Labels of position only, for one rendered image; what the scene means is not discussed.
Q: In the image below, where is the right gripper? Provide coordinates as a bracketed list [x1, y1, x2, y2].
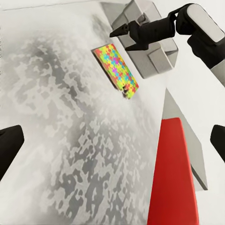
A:
[109, 20, 161, 51]

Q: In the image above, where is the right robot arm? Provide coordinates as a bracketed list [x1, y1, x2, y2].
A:
[109, 3, 225, 87]

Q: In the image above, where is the jigsaw puzzle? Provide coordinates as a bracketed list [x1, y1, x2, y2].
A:
[94, 44, 139, 99]

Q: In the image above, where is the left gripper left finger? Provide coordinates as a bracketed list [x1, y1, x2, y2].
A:
[0, 125, 24, 181]

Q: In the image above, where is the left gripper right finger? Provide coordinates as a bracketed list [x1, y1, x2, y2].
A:
[210, 124, 225, 162]

